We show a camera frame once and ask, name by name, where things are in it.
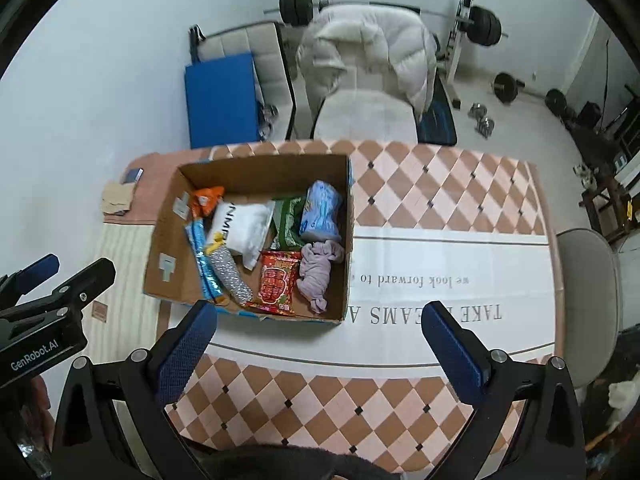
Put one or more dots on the dark phone on table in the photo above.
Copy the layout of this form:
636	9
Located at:
133	175

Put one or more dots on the red snack bag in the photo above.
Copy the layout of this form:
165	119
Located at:
278	276

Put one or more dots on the yellow silver scrubber sponge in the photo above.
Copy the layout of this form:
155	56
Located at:
226	271

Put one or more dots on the white squat rack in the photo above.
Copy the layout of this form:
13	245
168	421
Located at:
448	64

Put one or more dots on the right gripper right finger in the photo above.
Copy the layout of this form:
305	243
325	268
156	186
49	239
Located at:
548	442

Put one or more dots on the blue long snack pack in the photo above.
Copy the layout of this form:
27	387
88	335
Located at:
195	234

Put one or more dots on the black floor barbell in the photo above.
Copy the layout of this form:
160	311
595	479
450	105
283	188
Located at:
506	88

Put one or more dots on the grey padded bench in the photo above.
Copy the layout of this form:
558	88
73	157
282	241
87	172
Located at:
272	80

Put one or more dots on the white puffer jacket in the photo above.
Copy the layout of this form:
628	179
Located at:
366	46

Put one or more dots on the light purple towel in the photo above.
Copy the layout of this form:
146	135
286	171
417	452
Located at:
315	270

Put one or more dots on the orange snack bag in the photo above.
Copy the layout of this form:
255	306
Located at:
204	201

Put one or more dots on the beige chair right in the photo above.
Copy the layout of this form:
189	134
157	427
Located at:
593	307

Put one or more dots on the white office chair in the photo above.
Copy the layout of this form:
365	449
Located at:
365	115

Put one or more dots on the cardboard box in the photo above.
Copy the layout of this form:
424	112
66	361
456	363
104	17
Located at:
171	273

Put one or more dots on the blue folded mat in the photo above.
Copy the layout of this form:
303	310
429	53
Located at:
221	101

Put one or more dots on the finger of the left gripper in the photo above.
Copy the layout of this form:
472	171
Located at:
21	282
85	286

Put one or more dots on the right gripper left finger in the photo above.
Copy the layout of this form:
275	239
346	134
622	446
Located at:
89	442

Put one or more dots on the dark green snack bag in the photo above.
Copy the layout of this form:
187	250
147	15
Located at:
287	215

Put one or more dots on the brown paper scrap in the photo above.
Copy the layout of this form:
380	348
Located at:
116	198

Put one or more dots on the chrome dumbbell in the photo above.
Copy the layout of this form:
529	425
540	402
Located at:
485	126
477	111

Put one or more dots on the light blue tissue pack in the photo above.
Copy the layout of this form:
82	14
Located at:
319	218

